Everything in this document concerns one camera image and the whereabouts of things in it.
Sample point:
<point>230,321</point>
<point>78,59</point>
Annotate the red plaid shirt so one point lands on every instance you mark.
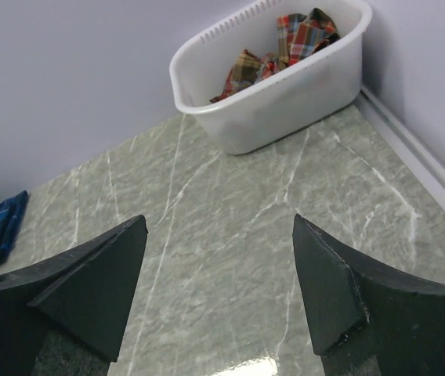
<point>299,36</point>

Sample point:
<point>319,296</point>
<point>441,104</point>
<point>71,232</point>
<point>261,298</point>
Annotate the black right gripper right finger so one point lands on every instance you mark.
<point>365,317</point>

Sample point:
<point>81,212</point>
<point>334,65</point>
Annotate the aluminium side rail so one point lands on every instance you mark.
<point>412,152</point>

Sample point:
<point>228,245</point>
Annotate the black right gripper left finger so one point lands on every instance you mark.
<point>66,315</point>

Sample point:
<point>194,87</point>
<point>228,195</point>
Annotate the white plastic laundry basket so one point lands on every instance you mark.
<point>278,106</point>

